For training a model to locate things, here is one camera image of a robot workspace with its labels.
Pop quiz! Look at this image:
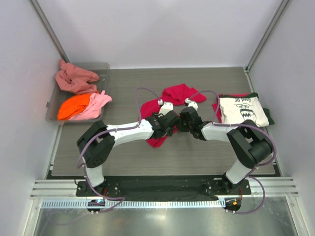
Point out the orange shirt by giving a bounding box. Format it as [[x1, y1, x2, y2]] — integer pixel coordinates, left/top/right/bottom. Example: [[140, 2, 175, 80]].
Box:
[[57, 92, 98, 120]]

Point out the right aluminium frame post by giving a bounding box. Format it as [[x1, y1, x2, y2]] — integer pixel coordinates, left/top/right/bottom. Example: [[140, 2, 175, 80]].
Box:
[[244, 0, 293, 73]]

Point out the white printed folded t-shirt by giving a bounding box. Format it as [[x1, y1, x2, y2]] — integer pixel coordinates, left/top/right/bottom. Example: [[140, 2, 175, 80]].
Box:
[[219, 96, 270, 127]]

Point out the salmon pink shirt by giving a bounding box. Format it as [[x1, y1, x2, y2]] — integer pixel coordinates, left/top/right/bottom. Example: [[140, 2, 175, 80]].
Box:
[[55, 59, 100, 95]]

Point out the slotted white cable duct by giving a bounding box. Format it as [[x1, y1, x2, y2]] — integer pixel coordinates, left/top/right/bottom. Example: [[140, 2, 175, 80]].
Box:
[[41, 198, 225, 209]]

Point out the left aluminium frame post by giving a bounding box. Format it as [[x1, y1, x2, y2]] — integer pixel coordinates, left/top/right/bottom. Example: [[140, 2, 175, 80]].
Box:
[[29, 0, 69, 62]]

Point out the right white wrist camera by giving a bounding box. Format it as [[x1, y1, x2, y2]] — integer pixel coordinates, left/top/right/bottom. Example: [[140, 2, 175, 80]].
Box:
[[185, 98, 198, 111]]

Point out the crimson red polo shirt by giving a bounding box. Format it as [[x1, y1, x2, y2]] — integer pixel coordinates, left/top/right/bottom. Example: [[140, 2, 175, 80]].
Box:
[[140, 84, 207, 148]]

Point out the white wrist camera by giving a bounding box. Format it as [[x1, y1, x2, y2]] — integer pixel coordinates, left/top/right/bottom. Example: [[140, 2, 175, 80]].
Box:
[[185, 98, 198, 111], [157, 99, 174, 115]]

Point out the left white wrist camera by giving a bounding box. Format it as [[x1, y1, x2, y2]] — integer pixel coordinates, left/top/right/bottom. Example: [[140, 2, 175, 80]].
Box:
[[157, 99, 174, 115]]

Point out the aluminium frame post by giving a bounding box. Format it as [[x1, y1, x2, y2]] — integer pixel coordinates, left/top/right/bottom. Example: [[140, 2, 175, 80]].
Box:
[[244, 0, 293, 73], [29, 0, 69, 62]]

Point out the dark green folded t-shirt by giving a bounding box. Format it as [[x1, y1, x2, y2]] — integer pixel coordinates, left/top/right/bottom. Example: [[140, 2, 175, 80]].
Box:
[[248, 92, 275, 127]]

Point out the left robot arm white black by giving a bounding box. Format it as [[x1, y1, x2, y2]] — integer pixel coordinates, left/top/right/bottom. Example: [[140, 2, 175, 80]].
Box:
[[77, 111, 181, 190]]

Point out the aluminium rail front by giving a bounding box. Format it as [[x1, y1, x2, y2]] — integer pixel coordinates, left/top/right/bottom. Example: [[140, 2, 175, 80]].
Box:
[[30, 177, 299, 199]]

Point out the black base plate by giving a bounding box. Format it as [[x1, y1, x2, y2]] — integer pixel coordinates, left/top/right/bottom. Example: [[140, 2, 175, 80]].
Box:
[[76, 175, 252, 198]]

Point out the clear plastic bin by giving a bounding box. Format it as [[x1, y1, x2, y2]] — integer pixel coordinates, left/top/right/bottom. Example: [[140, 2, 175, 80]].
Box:
[[45, 62, 110, 126]]

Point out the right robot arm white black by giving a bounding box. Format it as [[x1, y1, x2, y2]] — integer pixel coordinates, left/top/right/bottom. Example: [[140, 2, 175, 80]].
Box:
[[178, 107, 276, 193]]

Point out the light pink shirt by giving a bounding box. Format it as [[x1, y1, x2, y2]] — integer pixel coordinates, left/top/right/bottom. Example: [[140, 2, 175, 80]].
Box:
[[69, 90, 112, 120]]

